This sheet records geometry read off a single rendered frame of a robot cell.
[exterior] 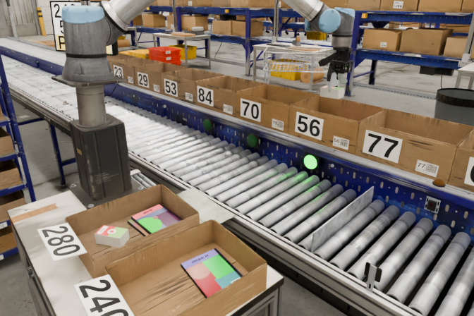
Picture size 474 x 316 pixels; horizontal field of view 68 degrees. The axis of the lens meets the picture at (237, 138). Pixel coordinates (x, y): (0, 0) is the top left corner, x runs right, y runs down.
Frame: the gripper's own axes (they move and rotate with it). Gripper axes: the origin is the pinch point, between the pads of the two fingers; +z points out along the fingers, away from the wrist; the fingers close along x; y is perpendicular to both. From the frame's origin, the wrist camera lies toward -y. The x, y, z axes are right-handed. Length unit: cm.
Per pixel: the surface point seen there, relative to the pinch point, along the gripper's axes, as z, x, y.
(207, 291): 38, -102, 24
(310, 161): 33.4, -16.0, 1.3
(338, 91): 0.2, -2.4, 4.9
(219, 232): 34, -85, 11
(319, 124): 16.6, -8.4, -0.1
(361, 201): 37, -27, 34
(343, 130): 16.2, -8.2, 12.7
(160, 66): 14, 17, -176
